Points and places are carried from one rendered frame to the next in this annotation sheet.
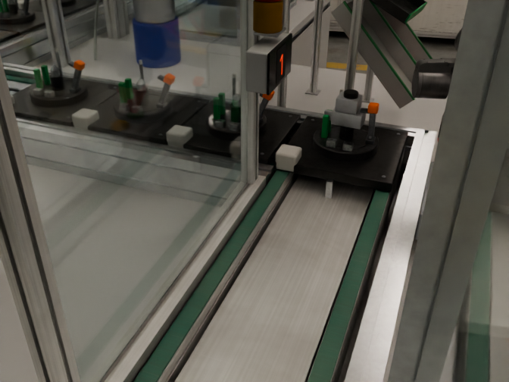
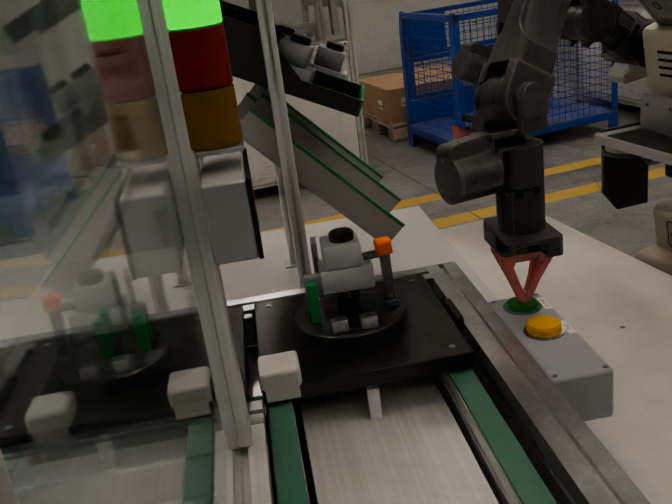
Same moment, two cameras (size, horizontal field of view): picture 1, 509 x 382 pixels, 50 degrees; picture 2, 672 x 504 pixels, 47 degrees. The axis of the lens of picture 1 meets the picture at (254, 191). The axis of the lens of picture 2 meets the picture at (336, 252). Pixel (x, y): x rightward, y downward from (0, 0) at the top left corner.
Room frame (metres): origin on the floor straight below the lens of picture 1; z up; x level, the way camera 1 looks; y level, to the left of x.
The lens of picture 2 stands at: (0.28, 0.19, 1.40)
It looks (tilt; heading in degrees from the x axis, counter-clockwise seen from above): 21 degrees down; 334
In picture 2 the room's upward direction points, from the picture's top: 8 degrees counter-clockwise
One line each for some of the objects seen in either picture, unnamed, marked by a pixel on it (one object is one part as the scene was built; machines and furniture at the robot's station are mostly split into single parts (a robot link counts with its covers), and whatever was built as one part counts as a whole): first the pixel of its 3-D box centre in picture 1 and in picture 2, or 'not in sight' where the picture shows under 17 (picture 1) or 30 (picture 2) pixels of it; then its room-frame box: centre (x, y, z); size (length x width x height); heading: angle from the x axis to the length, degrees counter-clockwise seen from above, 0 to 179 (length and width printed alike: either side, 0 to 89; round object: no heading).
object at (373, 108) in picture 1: (368, 120); (379, 269); (1.05, -0.24, 1.04); 0.04 x 0.02 x 0.08; 70
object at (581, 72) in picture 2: not in sight; (506, 70); (4.69, -3.45, 0.49); 1.26 x 0.87 x 0.98; 81
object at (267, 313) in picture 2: (345, 149); (353, 331); (1.06, -0.20, 0.96); 0.24 x 0.24 x 0.02; 70
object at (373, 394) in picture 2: (329, 189); (374, 402); (0.94, -0.15, 0.93); 0.01 x 0.01 x 0.04; 70
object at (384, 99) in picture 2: not in sight; (440, 97); (5.64, -3.53, 0.20); 1.20 x 0.80 x 0.41; 79
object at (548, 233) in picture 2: not in sight; (520, 212); (0.97, -0.40, 1.09); 0.10 x 0.07 x 0.07; 160
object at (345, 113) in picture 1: (345, 106); (335, 259); (1.06, -0.19, 1.06); 0.08 x 0.04 x 0.07; 67
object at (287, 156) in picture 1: (288, 158); (280, 377); (1.00, -0.07, 0.97); 0.05 x 0.05 x 0.04; 70
